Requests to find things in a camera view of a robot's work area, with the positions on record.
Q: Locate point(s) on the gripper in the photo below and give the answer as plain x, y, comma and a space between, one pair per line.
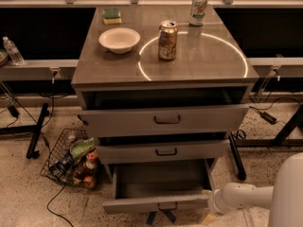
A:
218, 200

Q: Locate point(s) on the grey bottom drawer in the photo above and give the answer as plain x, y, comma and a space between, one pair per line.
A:
159, 186

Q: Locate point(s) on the grey drawer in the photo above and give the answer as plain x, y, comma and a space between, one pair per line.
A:
163, 121
162, 152
159, 186

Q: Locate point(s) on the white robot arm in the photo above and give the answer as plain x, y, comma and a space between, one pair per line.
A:
284, 199

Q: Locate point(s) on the grey middle drawer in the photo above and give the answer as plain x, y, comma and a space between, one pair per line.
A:
162, 152

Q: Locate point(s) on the grey top drawer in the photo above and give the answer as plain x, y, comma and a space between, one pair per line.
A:
163, 121

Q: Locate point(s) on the grey drawer cabinet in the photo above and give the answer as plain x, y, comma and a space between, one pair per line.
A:
209, 69

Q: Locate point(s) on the black right table leg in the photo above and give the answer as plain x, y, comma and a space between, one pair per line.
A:
241, 171

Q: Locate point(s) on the black table leg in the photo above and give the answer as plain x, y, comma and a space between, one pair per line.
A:
241, 171
32, 153

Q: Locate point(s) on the blue tape cross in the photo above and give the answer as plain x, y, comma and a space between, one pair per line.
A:
168, 214

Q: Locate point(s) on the black power adapter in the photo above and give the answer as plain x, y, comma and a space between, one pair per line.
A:
269, 118

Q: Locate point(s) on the red snack bottle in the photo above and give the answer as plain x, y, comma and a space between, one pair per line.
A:
86, 170

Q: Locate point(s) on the green chip bag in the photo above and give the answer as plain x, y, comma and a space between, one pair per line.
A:
82, 147

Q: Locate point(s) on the dark blue snack bag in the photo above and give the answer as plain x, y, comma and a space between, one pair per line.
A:
61, 167

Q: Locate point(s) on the black left table leg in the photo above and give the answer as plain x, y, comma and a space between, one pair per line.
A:
32, 153

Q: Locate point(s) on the gold soda can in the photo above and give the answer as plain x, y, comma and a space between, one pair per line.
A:
167, 41

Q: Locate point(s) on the white bowl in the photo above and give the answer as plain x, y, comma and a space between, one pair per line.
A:
119, 40

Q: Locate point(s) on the white green soda can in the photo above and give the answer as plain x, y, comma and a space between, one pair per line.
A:
197, 12

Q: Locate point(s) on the green yellow sponge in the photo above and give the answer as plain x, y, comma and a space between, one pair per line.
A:
112, 16

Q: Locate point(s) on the clear plastic water bottle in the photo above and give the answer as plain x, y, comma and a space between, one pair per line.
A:
13, 51

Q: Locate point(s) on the black wire basket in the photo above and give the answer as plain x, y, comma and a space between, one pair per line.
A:
67, 138

